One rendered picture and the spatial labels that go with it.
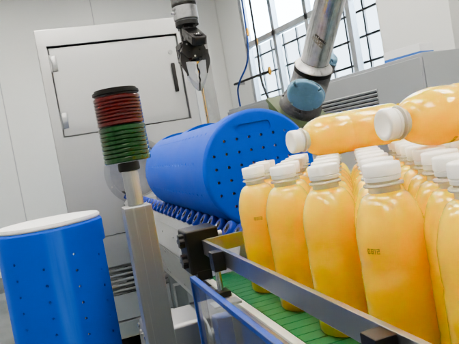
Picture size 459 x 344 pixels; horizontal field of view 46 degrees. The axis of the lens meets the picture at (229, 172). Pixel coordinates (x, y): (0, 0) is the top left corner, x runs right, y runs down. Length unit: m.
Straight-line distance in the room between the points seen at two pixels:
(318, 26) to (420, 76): 1.38
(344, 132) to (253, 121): 0.40
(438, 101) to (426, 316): 0.25
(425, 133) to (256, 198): 0.33
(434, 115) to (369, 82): 2.48
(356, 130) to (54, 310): 0.90
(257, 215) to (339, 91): 2.51
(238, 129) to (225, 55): 5.99
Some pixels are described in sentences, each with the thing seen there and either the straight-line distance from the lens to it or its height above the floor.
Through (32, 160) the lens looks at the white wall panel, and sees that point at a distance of 6.36.
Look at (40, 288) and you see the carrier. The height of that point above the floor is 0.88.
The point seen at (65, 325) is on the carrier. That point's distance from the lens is 1.47.
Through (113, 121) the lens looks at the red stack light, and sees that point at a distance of 0.72.
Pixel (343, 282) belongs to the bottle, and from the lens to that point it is 0.68.
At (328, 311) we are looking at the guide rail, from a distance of 0.60.
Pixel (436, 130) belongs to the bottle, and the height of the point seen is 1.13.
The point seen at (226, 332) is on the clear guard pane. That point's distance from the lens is 0.78.
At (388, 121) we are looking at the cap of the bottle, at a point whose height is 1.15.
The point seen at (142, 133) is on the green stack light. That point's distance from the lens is 0.73.
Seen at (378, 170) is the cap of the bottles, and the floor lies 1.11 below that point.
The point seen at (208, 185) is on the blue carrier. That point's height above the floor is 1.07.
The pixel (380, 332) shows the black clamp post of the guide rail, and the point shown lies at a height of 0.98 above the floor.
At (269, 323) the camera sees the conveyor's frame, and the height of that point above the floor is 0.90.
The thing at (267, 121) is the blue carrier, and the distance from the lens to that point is 1.29.
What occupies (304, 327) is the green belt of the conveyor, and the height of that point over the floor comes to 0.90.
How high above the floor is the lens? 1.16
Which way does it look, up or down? 3 degrees down
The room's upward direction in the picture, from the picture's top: 10 degrees counter-clockwise
